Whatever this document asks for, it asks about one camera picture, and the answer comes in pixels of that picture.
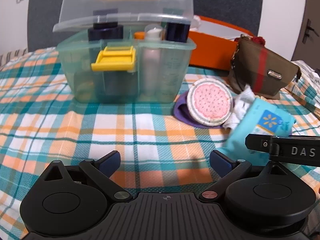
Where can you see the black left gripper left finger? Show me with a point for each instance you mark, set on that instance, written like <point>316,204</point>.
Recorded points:
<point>96,173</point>

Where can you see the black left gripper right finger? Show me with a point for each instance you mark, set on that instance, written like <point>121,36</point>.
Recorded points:
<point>229,171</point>

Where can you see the light blue wipes packet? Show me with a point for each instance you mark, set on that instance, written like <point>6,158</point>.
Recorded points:
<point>261,118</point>

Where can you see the round pink white pad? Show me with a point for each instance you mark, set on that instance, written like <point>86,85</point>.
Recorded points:
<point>209,102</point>

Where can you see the white knit cloth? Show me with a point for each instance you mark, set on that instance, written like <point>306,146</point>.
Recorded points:
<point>242,103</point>

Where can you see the purple microfiber towel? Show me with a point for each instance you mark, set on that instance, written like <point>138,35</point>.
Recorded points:
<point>181,113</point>

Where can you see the olive red-striped pouch bag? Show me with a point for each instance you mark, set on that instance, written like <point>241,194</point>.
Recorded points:
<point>262,69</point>

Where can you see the clear green plastic storage box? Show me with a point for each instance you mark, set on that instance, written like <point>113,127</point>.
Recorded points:
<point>77,53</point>

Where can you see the yellow box latch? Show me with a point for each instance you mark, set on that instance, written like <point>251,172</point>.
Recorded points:
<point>115,59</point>

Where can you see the red fluffy cloth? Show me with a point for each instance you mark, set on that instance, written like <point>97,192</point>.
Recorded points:
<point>258,40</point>

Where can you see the white lotion bottle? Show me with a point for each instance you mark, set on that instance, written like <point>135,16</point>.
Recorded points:
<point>151,59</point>

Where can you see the orange cardboard box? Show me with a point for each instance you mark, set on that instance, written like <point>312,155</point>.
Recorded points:
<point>215,42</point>

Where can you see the dark blue jar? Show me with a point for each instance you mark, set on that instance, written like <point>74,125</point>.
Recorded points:
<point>105,31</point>

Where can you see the orange capped bottle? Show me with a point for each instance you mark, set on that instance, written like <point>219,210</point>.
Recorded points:
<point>139,35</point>

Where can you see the dark blue bottle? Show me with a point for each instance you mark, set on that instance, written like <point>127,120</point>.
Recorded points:
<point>177,32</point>

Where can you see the striped pillow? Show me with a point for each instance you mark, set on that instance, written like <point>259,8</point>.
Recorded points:
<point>6,57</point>

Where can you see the dark grey upholstered headboard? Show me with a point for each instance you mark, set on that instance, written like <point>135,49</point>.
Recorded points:
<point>43,14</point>

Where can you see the clear plastic box lid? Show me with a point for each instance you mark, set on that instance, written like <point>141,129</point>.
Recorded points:
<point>83,14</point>

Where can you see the dark door handle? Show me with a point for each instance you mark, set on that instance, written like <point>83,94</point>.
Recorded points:
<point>307,31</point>

